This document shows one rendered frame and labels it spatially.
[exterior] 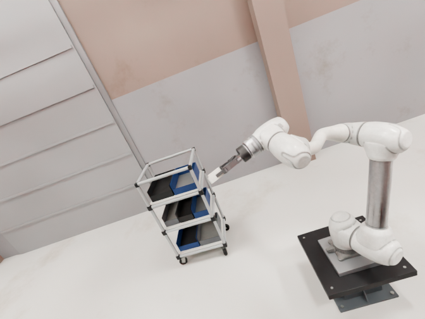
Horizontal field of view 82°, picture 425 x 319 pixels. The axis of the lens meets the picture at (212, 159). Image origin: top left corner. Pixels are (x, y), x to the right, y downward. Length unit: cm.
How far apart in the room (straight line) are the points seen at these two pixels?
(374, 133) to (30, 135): 359
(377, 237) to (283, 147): 80
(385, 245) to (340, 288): 37
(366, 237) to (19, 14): 362
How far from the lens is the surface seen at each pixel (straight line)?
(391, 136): 137
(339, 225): 168
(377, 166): 145
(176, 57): 309
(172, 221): 232
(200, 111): 314
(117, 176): 361
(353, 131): 145
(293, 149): 97
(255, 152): 108
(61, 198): 409
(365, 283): 178
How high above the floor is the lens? 175
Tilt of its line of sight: 23 degrees down
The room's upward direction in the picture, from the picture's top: 22 degrees counter-clockwise
